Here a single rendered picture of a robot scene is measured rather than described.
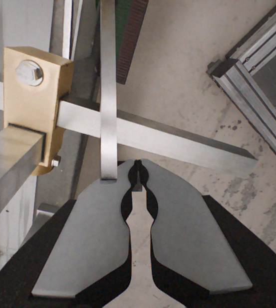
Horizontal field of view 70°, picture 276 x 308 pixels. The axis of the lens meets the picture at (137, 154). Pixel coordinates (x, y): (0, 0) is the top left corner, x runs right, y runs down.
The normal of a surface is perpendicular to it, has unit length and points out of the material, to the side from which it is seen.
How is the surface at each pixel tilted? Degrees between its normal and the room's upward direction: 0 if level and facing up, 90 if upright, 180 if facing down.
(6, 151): 90
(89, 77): 0
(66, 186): 0
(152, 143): 0
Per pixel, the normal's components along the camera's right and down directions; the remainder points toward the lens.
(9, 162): 0.31, -0.83
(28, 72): 0.02, 0.49
